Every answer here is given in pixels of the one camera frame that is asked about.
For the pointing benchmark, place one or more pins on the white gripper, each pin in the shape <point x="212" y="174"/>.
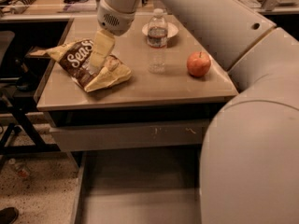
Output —
<point x="116" y="21"/>

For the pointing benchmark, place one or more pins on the brown sea salt chip bag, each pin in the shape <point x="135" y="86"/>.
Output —
<point x="74" y="58"/>

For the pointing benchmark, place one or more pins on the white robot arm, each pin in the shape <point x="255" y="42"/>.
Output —
<point x="249" y="166"/>

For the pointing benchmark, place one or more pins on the grey drawer cabinet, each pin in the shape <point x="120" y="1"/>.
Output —
<point x="145" y="97"/>

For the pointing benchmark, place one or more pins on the closed top drawer front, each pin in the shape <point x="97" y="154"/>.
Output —
<point x="130" y="135"/>

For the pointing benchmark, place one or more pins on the open middle drawer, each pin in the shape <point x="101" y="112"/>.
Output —
<point x="153" y="185"/>

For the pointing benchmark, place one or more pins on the clear plastic water bottle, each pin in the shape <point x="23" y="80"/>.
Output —
<point x="157" y="41"/>

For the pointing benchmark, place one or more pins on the red apple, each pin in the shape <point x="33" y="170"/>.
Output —
<point x="198" y="64"/>

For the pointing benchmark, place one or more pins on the plastic bottle on floor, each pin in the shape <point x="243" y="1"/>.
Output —
<point x="19" y="168"/>

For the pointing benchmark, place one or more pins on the black shoe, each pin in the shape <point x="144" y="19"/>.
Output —
<point x="8" y="215"/>

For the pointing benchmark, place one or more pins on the black desk frame left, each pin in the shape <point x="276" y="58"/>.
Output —
<point x="38" y="146"/>

